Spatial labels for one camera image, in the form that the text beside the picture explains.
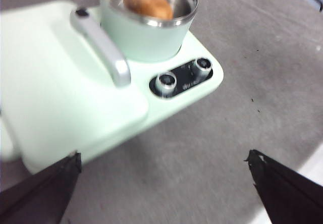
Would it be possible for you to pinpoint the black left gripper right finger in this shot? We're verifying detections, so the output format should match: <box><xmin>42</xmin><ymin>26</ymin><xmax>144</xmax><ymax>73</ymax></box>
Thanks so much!
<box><xmin>243</xmin><ymin>149</ymin><xmax>323</xmax><ymax>224</ymax></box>

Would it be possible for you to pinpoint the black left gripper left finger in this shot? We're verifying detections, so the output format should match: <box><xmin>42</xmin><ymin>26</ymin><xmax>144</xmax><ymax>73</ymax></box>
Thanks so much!
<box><xmin>0</xmin><ymin>150</ymin><xmax>83</xmax><ymax>224</ymax></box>

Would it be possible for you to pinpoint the brown potato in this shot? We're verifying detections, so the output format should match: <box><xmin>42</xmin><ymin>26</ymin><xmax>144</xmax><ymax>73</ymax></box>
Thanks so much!
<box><xmin>123</xmin><ymin>0</ymin><xmax>174</xmax><ymax>21</ymax></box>

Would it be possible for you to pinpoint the mint green griddle lid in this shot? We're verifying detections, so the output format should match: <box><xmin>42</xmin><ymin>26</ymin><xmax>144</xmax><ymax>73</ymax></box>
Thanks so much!
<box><xmin>0</xmin><ymin>2</ymin><xmax>149</xmax><ymax>164</ymax></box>

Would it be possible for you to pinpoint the mint green breakfast maker base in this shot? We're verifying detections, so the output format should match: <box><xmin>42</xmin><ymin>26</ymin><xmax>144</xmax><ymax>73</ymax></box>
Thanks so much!
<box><xmin>0</xmin><ymin>1</ymin><xmax>225</xmax><ymax>174</ymax></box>

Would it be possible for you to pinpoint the silver control knob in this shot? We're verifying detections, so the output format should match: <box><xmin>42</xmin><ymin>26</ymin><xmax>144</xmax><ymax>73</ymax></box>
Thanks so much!
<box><xmin>154</xmin><ymin>72</ymin><xmax>178</xmax><ymax>96</ymax></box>
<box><xmin>195</xmin><ymin>57</ymin><xmax>213</xmax><ymax>78</ymax></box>

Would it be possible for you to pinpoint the chrome griddle lid handle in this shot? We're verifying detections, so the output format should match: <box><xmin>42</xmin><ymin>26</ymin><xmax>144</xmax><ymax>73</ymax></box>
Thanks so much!
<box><xmin>70</xmin><ymin>6</ymin><xmax>132</xmax><ymax>87</ymax></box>

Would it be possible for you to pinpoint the mint green pot with handle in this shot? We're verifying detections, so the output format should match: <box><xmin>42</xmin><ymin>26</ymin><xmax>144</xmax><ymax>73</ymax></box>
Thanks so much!
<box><xmin>99</xmin><ymin>0</ymin><xmax>206</xmax><ymax>64</ymax></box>

